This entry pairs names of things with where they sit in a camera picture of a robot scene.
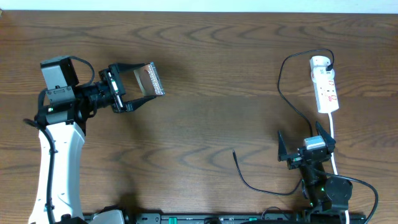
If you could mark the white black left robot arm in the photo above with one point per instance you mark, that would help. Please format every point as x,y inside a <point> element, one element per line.
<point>64,107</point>

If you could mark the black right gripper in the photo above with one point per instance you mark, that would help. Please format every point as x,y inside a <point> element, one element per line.
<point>295,160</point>

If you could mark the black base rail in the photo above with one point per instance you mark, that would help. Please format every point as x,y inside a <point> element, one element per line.
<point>273,215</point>

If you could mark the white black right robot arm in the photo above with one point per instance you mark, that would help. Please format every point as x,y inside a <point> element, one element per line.
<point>328,195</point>

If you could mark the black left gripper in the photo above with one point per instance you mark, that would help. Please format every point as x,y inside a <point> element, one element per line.
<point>115,88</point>

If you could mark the white USB charger adapter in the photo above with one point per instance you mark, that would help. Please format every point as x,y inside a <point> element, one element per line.
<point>320,74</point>

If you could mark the white power strip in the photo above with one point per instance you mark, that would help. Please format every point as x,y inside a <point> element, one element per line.
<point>325,92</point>

